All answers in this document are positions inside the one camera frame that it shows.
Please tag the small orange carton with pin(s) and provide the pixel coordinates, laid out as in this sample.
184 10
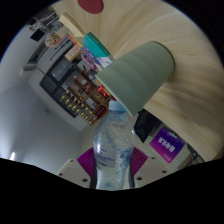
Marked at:
72 53

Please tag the yellow gift box red ribbon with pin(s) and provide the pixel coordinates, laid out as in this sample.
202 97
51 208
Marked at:
102 90

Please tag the black framed glass door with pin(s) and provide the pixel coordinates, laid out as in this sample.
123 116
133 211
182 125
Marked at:
58 75

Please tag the flat round red coaster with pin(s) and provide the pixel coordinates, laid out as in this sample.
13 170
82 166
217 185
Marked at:
90 5

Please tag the red shelf unit with trophies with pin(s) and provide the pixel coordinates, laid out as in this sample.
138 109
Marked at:
83 96

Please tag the white air conditioner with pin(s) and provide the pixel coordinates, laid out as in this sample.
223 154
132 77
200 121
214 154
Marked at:
28 68

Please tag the pale yellow book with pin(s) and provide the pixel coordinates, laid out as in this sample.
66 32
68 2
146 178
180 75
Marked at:
71 25

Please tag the black computer monitor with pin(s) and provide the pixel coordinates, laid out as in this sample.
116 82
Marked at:
36 35

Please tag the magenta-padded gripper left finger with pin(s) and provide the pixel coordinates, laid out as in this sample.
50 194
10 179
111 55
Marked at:
74 170

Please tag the white printed booklet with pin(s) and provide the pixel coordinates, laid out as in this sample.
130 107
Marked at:
106 61

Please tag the pale green cup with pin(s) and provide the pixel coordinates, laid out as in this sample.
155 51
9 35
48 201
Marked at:
140 75

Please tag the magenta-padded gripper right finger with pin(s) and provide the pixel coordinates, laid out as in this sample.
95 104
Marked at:
148 170

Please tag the teal book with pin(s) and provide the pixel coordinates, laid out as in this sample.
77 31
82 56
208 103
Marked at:
95 45

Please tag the ceiling light strip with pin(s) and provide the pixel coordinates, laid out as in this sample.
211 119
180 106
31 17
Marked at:
12 156

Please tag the clear plastic water bottle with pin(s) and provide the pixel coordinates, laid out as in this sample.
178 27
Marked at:
113 146

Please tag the purple sign board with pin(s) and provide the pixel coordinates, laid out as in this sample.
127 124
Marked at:
166 145

